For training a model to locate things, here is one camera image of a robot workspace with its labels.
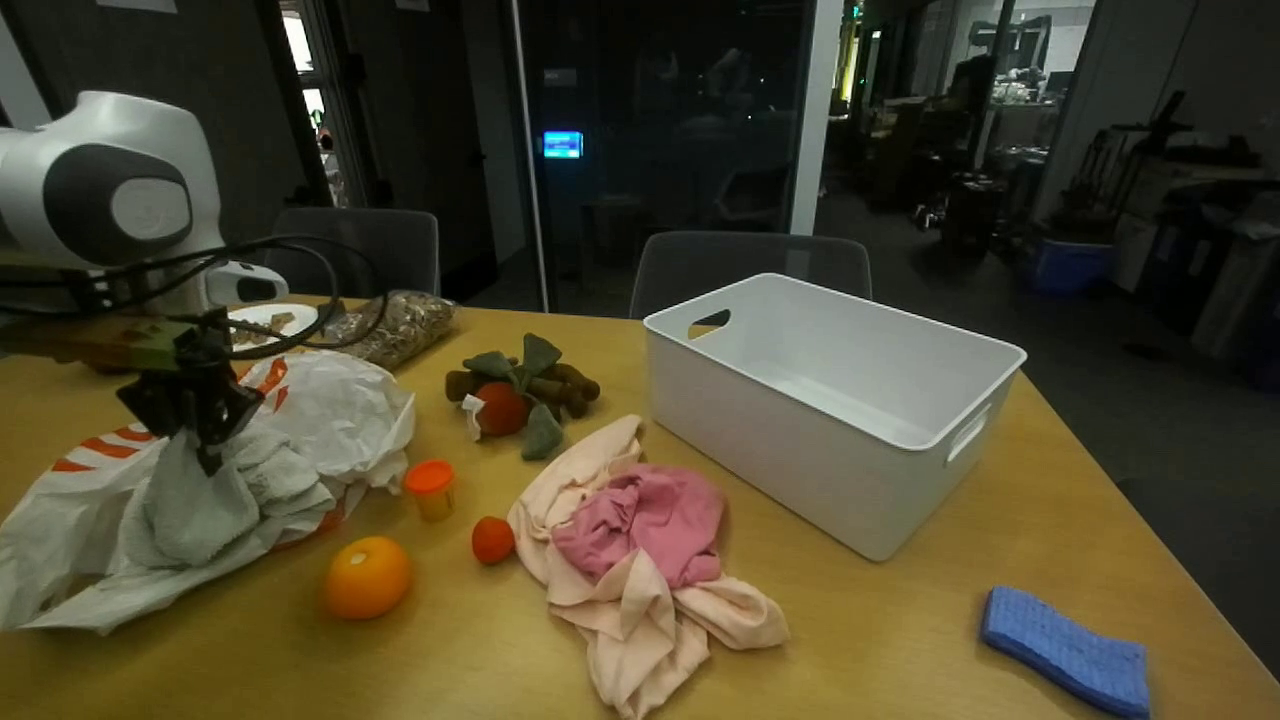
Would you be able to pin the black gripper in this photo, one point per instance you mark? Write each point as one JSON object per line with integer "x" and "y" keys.
{"x": 196, "y": 396}

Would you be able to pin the orange plush toy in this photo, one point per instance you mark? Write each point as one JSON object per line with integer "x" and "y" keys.
{"x": 367, "y": 577}

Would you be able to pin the yellow container orange lid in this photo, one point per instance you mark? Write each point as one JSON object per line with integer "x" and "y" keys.
{"x": 432, "y": 488}

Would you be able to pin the grey white cloth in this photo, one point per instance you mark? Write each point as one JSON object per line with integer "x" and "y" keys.
{"x": 192, "y": 517}

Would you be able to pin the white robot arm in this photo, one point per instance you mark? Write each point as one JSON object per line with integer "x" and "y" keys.
{"x": 109, "y": 242}

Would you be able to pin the peach cloth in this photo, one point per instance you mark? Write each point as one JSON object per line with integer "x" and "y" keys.
{"x": 640, "y": 636}

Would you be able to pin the white plate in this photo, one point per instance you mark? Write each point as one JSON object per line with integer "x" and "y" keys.
{"x": 270, "y": 326}

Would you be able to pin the white orange plastic bag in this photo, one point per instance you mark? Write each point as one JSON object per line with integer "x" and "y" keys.
{"x": 349, "y": 416}

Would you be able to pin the grey chair left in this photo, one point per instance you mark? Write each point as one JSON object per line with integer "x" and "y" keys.
{"x": 358, "y": 251}

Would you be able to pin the grey chair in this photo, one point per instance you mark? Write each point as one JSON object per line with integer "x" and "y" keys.
{"x": 358, "y": 251}
{"x": 688, "y": 263}

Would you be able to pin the blue lit screen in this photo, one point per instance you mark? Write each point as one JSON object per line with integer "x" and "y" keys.
{"x": 562, "y": 147}

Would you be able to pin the pink cloth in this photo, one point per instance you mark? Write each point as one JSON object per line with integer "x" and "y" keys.
{"x": 665, "y": 514}

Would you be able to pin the grey chair right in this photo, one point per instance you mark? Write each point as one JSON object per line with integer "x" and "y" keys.
{"x": 688, "y": 263}

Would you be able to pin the white plastic bin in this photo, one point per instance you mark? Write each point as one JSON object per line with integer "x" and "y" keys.
{"x": 855, "y": 414}

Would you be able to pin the blue bin in background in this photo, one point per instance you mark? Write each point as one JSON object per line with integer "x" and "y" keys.
{"x": 1069, "y": 267}

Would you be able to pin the blue sponge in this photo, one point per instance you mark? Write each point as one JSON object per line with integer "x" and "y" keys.
{"x": 1088, "y": 664}

